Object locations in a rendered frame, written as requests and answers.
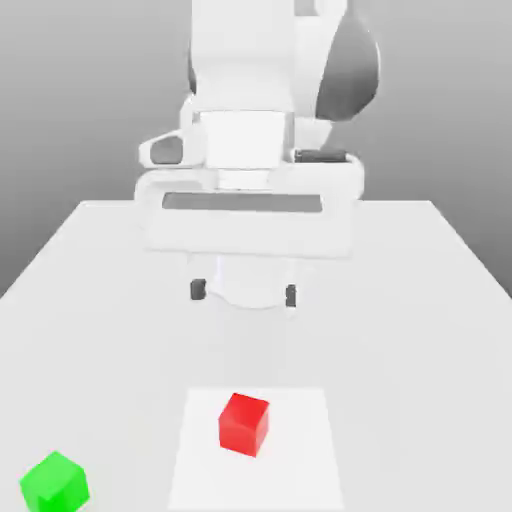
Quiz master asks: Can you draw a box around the small green cube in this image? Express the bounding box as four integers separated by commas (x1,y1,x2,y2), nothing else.
18,450,91,512

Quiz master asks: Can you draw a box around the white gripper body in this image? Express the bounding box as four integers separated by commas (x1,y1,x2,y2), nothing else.
133,158,366,260

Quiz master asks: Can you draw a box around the small red cube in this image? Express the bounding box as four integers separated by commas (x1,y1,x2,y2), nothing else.
217,392,271,459

